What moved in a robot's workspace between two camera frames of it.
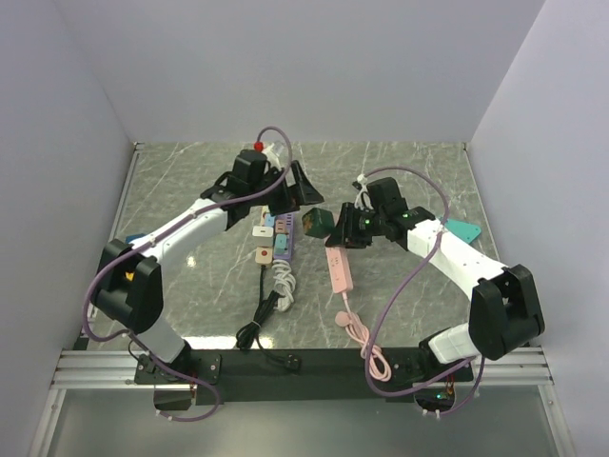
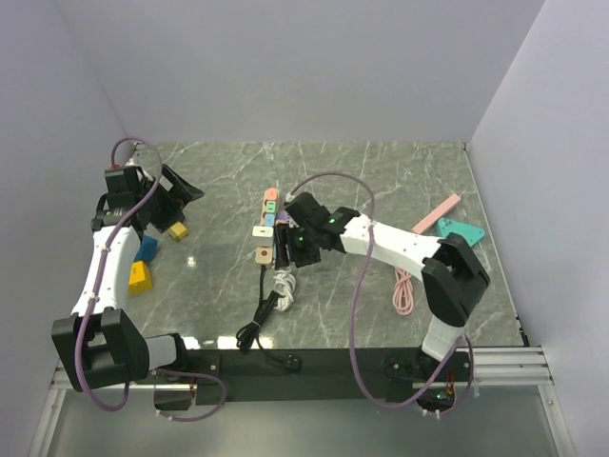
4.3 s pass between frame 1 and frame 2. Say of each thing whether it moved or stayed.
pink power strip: moved
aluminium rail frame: stayed
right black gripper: moved
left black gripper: moved
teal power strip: stayed
